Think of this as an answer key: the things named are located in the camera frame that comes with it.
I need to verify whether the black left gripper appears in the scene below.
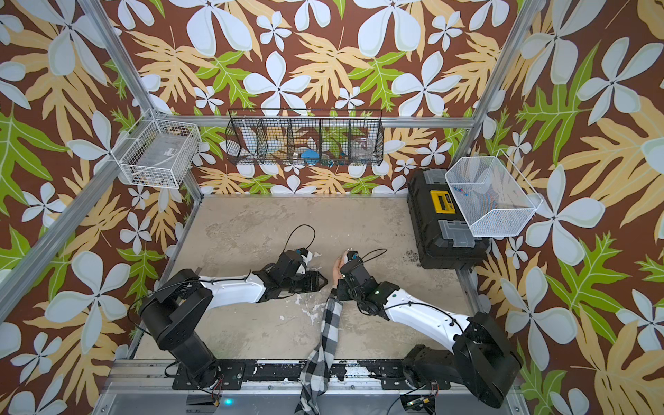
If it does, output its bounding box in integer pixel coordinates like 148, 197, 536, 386
282, 269, 331, 292

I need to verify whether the white mesh basket right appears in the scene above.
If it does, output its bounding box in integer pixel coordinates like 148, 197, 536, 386
445, 150, 544, 239

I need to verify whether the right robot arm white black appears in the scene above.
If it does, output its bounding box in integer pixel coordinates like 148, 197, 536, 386
337, 251, 523, 409

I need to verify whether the black wire basket with compartments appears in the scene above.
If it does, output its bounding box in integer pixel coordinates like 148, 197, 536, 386
224, 108, 385, 167

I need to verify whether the aluminium frame post back left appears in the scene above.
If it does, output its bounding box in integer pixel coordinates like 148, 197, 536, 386
80, 1, 202, 202

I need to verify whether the aluminium frame post back right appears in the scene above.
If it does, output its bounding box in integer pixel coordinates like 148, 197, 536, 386
451, 0, 546, 165

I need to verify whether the aluminium frame rail back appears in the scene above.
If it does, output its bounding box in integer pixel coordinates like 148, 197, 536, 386
155, 113, 476, 130

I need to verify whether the mannequin hand with long nails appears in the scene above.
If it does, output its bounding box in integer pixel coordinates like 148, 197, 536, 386
332, 249, 349, 288

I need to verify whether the aluminium frame beam left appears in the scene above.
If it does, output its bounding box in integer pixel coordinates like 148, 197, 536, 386
0, 123, 151, 325

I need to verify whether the white wire basket left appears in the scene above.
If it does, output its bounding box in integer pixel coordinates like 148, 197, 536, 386
114, 110, 202, 190

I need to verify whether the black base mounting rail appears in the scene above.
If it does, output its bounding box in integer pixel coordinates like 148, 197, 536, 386
164, 359, 438, 392

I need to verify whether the aluminium frame post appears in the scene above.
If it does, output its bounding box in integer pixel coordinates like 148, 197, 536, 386
80, 1, 202, 202
451, 0, 546, 165

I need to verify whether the black yellow tool case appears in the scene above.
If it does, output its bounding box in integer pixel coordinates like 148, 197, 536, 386
407, 169, 491, 271

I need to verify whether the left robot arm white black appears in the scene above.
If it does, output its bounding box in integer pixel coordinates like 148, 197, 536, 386
138, 248, 329, 392

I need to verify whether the checkered black white sleeve forearm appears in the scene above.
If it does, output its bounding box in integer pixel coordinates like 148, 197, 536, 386
294, 289, 342, 414

